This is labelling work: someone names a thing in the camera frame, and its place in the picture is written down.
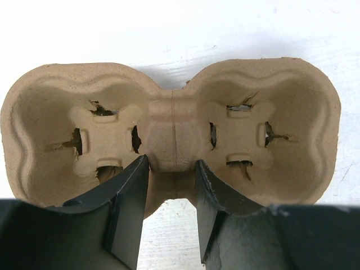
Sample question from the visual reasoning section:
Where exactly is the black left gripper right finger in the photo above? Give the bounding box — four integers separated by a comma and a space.
195, 160, 359, 269

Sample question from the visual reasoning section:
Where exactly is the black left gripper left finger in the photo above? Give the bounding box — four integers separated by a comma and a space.
1, 155, 149, 269

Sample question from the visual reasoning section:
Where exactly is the brown cardboard cup carrier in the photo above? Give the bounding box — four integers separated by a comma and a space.
1, 58, 341, 216

